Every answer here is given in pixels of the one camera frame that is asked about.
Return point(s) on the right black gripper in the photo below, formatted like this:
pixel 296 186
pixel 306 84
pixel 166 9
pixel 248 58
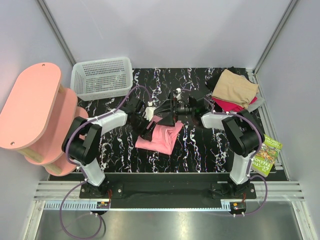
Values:
pixel 166 107

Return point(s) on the pink t-shirt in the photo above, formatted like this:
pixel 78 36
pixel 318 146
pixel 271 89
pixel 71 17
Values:
pixel 163 139

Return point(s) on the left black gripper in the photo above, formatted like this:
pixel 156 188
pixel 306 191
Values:
pixel 146 134

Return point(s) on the green treehouse book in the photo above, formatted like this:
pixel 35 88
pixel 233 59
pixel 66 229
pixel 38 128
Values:
pixel 264 160

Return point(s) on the tan folded t-shirt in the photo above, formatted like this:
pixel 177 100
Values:
pixel 234 88

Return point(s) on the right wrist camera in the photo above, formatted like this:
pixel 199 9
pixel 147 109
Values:
pixel 187 96

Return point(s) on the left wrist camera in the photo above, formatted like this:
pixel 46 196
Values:
pixel 142 107

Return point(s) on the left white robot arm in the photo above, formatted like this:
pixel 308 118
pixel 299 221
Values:
pixel 82 141

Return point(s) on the black folded t-shirt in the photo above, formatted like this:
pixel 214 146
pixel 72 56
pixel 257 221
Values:
pixel 212 81

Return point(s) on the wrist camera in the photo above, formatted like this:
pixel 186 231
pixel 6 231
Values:
pixel 187 96
pixel 142 107

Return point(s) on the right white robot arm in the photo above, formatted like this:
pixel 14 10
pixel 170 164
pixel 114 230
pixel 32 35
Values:
pixel 244 136

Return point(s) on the grey folded t-shirt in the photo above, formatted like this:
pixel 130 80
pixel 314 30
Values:
pixel 255 105

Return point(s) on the pink three-tier shelf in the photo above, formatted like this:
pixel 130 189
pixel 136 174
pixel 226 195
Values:
pixel 36 118

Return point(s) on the white plastic mesh basket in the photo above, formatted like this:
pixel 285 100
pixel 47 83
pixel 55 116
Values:
pixel 102 79

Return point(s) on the magenta folded t-shirt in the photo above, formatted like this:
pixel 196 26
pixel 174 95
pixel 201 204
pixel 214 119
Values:
pixel 228 106

